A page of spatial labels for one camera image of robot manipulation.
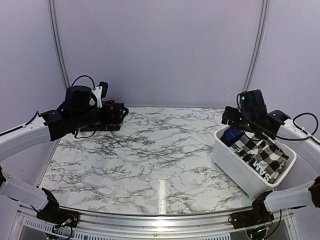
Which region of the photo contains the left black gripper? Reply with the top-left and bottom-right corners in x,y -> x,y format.
72,102 -> 129,130

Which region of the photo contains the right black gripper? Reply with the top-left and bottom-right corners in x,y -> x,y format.
222,106 -> 257,133

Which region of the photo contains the black white plaid shirt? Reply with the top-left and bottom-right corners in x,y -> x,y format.
229,133 -> 289,184

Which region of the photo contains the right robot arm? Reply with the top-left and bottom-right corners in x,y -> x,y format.
213,89 -> 320,228

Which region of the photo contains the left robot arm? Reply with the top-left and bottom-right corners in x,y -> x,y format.
0,82 -> 129,227

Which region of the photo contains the blue plaid shirt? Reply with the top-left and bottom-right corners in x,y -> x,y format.
220,127 -> 244,147

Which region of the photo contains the red black plaid shirt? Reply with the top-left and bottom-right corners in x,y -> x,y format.
80,123 -> 121,132

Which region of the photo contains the white plastic bin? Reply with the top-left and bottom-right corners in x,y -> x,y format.
211,126 -> 297,200

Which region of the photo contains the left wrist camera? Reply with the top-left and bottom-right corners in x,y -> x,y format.
98,81 -> 109,98

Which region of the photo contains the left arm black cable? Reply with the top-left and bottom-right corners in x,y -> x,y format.
71,74 -> 97,88

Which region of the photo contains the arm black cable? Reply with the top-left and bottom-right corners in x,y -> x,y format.
71,74 -> 97,88
274,112 -> 318,141

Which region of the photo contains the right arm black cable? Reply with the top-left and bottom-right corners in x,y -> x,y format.
274,112 -> 318,141

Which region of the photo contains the right aluminium corner post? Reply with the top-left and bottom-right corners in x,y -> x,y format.
242,0 -> 270,92

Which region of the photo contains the aluminium corner post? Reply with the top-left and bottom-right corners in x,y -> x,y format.
242,0 -> 270,92
47,0 -> 70,89

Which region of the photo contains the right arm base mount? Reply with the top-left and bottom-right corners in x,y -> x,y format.
228,209 -> 274,229

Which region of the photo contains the aluminium front frame rail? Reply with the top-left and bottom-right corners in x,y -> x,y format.
9,197 -> 301,240

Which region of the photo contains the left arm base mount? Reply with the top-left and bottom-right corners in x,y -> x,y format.
36,208 -> 80,228

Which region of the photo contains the left aluminium corner post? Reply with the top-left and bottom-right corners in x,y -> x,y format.
47,0 -> 70,89

